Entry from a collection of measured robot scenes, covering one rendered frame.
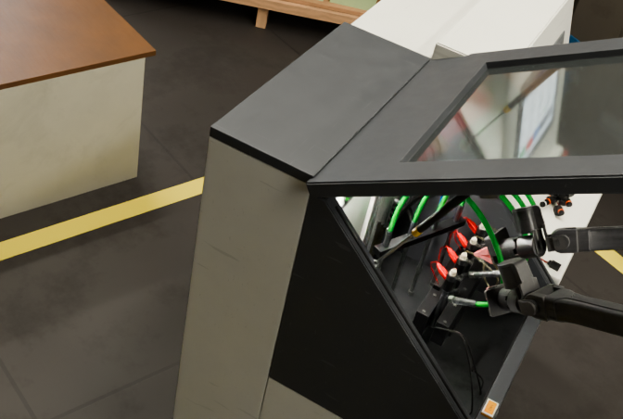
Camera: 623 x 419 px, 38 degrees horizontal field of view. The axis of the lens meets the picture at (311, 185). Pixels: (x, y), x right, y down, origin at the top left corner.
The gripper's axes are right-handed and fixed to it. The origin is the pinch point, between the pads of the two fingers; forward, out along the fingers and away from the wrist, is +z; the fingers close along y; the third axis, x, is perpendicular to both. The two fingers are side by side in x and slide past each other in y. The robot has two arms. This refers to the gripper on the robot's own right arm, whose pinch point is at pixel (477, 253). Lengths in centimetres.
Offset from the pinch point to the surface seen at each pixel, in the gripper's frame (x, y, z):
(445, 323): 3.5, -17.5, 16.6
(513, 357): -5.2, -32.5, 5.5
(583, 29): -280, 29, 116
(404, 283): -13.9, -11.2, 44.3
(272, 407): 41, -23, 54
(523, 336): -14.0, -30.7, 7.2
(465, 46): -30, 51, 4
